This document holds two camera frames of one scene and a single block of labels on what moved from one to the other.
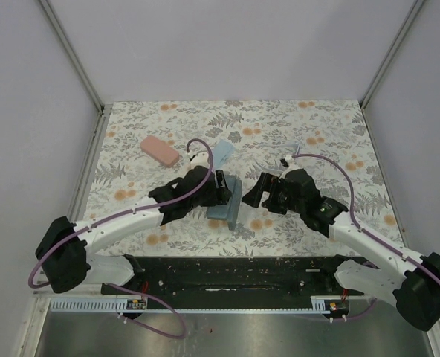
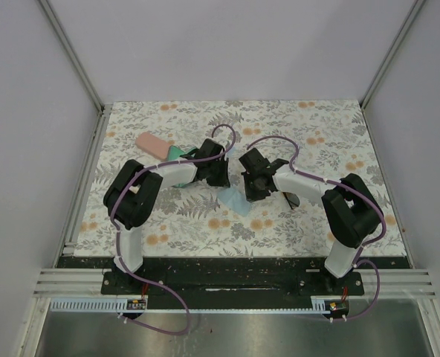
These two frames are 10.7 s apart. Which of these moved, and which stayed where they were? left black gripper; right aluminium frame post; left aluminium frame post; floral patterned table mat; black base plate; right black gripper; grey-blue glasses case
Moved: left black gripper; right black gripper; grey-blue glasses case
Stayed: right aluminium frame post; left aluminium frame post; floral patterned table mat; black base plate
